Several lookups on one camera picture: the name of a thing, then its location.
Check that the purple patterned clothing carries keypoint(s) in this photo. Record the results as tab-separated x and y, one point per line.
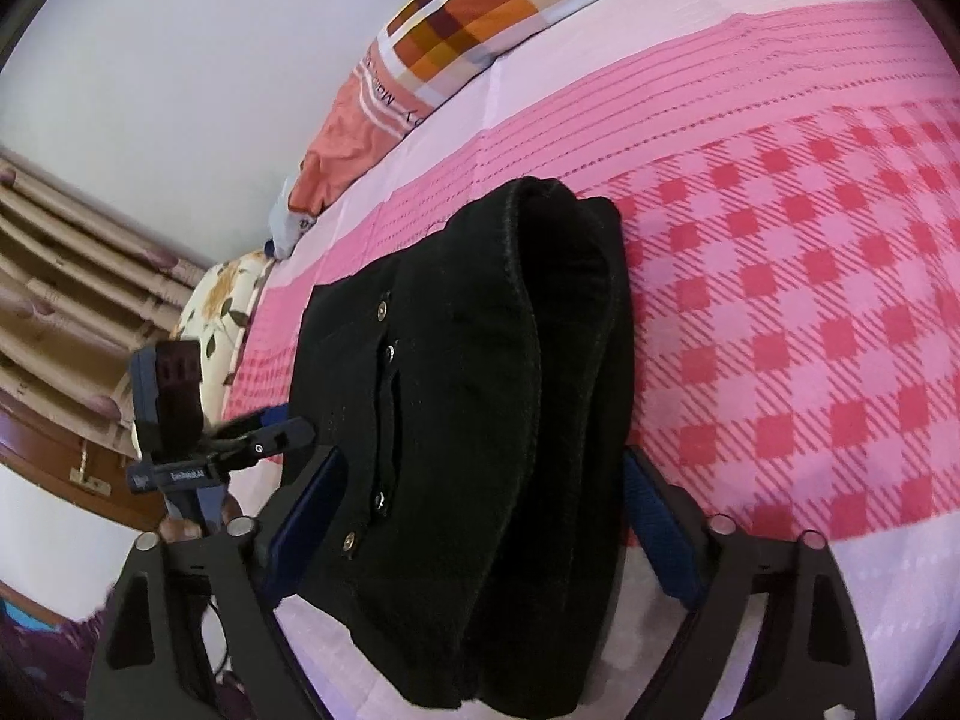
37	667

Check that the wooden bed frame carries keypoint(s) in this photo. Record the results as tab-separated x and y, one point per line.
45	465

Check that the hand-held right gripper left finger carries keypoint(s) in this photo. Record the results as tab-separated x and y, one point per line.
315	510

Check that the orange plaid quilt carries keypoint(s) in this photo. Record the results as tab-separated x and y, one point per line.
450	22

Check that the black pants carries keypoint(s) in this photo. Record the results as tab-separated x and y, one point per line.
465	405

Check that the pink checked bedsheet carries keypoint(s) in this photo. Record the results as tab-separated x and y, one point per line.
787	240

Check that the brass bracket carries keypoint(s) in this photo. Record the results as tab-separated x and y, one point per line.
90	478

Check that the cream floral pillow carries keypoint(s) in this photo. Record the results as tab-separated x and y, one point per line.
217	300

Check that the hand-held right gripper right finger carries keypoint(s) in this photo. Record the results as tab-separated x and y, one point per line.
664	532

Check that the beige patterned curtain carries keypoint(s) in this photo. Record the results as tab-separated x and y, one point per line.
67	277

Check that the person's left hand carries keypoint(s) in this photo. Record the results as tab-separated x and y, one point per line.
180	532

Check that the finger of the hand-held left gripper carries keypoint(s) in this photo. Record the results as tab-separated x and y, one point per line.
281	439
271	414

